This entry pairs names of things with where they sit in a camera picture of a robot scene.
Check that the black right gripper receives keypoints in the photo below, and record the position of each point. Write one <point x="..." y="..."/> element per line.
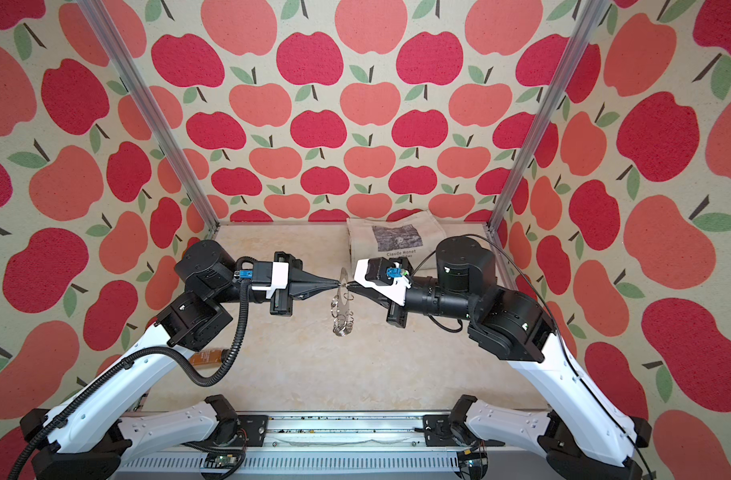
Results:
<point x="394" y="315"/>

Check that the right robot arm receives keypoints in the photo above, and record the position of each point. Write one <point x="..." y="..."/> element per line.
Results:
<point x="583" y="435"/>

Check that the aluminium corner post right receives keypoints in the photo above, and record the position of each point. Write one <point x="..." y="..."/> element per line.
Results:
<point x="587" y="22"/>

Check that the aluminium corner post left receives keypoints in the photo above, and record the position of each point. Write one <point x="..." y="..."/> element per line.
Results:
<point x="111" y="40"/>

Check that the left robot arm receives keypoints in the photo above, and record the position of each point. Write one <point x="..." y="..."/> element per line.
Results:
<point x="200" y="332"/>

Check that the metal key organizer plate with rings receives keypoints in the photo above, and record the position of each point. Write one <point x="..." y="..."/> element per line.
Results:
<point x="340" y="311"/>

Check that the orange brown object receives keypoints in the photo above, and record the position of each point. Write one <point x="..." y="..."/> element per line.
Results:
<point x="208" y="358"/>

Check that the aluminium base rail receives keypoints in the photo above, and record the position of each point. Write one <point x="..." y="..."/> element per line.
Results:
<point x="416" y="432"/>

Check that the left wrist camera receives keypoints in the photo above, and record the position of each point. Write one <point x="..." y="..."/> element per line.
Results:
<point x="266" y="277"/>

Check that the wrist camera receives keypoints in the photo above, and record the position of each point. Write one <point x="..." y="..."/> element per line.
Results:
<point x="266" y="277"/>
<point x="386" y="276"/>

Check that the beige canvas tote bag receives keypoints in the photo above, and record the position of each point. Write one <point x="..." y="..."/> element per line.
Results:
<point x="412" y="237"/>

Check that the perforated cable tray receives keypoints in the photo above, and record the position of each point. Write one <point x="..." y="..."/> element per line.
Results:
<point x="274" y="462"/>

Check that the aluminium corner post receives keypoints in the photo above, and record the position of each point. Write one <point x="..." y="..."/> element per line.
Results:
<point x="587" y="22"/>
<point x="111" y="40"/>

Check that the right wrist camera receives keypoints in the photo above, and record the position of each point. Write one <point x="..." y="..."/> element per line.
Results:
<point x="386" y="276"/>

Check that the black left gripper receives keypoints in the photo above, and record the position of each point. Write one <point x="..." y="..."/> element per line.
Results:
<point x="282" y="307"/>

